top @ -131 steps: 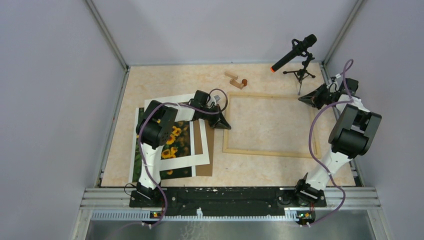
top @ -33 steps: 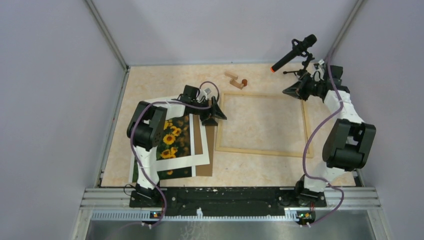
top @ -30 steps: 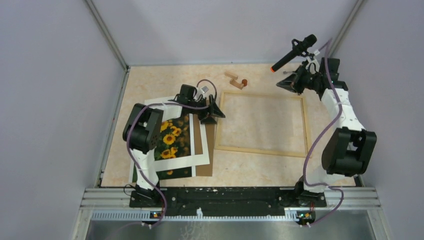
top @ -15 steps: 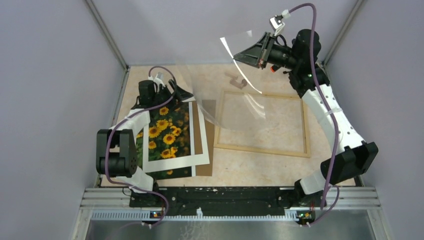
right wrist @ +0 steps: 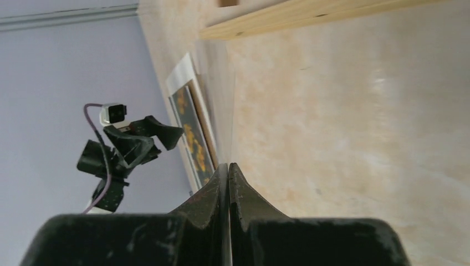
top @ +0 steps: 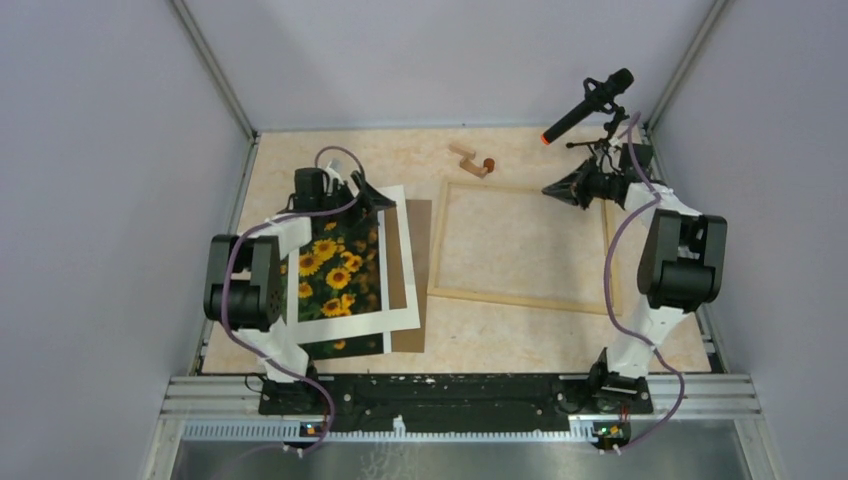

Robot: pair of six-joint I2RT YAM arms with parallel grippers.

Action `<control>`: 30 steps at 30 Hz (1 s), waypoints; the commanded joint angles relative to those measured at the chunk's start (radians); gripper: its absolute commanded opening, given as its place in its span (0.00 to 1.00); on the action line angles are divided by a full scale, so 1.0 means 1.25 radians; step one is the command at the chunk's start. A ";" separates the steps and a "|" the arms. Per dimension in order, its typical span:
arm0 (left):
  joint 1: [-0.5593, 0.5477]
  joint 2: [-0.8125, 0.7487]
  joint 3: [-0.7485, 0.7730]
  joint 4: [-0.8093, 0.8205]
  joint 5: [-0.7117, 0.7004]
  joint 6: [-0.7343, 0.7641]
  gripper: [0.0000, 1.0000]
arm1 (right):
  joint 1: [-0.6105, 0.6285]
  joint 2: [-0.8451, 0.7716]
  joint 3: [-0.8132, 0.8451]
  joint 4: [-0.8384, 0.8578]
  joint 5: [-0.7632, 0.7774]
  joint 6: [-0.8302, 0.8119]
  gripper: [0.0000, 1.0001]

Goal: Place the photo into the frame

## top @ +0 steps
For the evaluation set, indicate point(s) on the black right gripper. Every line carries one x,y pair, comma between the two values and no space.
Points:
571,188

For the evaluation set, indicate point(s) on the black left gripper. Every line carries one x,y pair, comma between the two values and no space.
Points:
370,200

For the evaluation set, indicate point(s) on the sunflower photo print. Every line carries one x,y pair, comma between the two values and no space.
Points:
338,272

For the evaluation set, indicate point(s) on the white mat board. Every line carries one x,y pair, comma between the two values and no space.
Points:
383,322

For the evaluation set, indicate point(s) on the light wooden picture frame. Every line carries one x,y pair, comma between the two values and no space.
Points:
512,245

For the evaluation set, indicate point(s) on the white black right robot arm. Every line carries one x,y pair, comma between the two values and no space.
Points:
680,269

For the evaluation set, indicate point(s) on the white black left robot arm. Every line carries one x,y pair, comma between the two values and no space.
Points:
244,284

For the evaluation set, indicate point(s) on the black microphone tripod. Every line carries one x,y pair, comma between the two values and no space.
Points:
609,129

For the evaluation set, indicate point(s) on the brown cardboard backing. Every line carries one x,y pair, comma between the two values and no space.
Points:
419,214

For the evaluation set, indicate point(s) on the black microphone orange tip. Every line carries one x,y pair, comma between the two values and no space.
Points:
599,97

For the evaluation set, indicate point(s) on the flat wooden block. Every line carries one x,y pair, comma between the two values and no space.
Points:
462,150

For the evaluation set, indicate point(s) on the upright wooden block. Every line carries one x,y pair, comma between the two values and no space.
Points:
471,167

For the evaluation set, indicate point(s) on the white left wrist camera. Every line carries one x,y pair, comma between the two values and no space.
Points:
334,169

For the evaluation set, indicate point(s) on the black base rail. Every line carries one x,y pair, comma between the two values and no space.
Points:
452,403

